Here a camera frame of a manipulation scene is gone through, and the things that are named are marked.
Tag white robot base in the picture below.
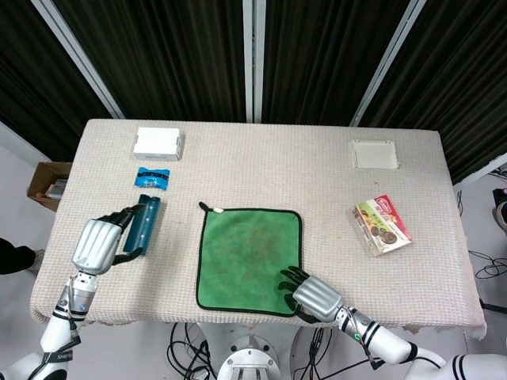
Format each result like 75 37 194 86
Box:
196 321 296 380

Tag black pleated curtain panel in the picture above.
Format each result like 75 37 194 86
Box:
51 0 247 122
262 0 409 127
359 0 507 185
0 0 114 163

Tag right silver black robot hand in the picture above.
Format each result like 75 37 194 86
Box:
277 265 345 324

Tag blue snack packet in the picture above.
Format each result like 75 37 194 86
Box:
133 166 171 190

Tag teal open tray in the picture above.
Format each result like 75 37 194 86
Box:
122 193 164 258

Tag white cardboard box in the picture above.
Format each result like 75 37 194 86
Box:
132 127 186 162

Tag green cloth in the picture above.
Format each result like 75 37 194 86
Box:
195 201 303 317

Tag cookie box with red logo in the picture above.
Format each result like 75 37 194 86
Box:
351 194 414 257

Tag black floor cable bundle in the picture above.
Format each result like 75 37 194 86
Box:
471 249 507 284
304 326 336 380
168 321 219 380

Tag brown cardboard carton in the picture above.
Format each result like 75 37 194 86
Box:
26 161 73 213

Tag beige waffle tablecloth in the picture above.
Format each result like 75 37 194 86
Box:
30 118 487 341

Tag white square plastic tray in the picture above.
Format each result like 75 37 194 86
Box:
350 139 400 170

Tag dark clothed person leg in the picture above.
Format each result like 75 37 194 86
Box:
0 236 45 276

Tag black device on floor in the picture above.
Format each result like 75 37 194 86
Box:
492 188 507 233

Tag aluminium frame post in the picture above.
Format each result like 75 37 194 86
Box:
453 156 507 188
349 0 428 127
31 0 126 120
242 0 266 123

